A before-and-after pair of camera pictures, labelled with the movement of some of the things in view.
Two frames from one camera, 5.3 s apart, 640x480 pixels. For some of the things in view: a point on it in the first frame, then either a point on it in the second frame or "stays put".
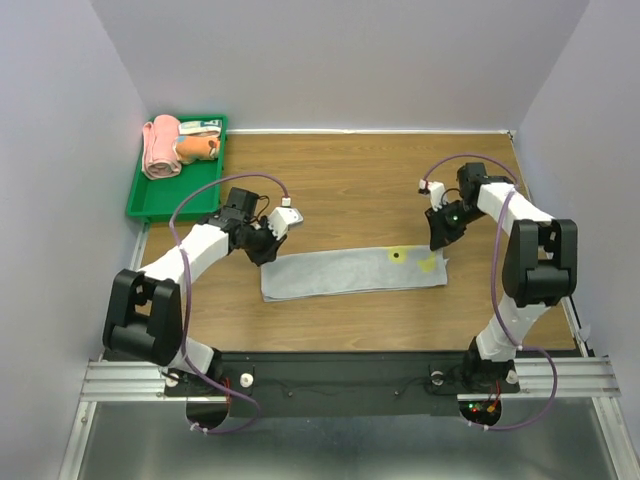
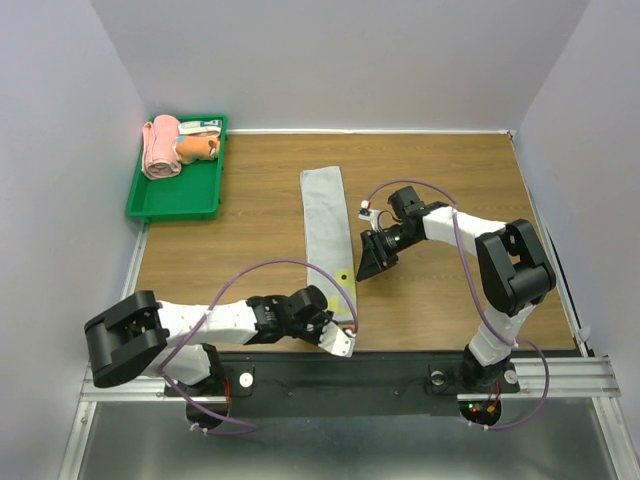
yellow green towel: (350, 272) → (327, 238)
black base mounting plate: (340, 384) stays put
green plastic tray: (155, 200) stays put
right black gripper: (440, 234) → (380, 257)
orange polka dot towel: (189, 148) stays put
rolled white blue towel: (201, 128) stays put
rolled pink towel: (159, 153) stays put
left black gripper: (268, 254) → (322, 318)
